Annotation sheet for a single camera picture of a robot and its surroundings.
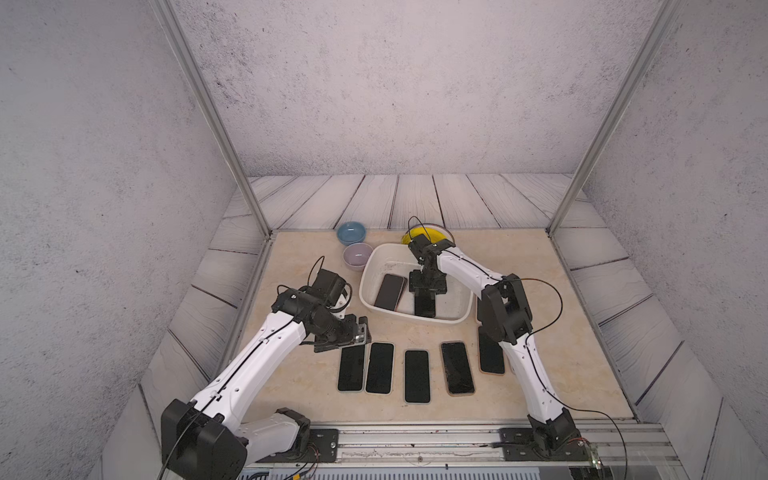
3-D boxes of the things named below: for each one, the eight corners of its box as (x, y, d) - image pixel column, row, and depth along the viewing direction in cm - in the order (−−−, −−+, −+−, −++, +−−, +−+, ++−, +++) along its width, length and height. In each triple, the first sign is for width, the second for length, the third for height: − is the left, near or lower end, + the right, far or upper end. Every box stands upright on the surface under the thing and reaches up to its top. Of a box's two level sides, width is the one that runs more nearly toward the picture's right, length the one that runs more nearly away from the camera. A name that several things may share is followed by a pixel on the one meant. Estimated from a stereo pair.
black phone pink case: (445, 396, 83) (446, 394, 81) (440, 343, 93) (440, 340, 91) (474, 396, 83) (476, 394, 81) (465, 343, 93) (466, 340, 91)
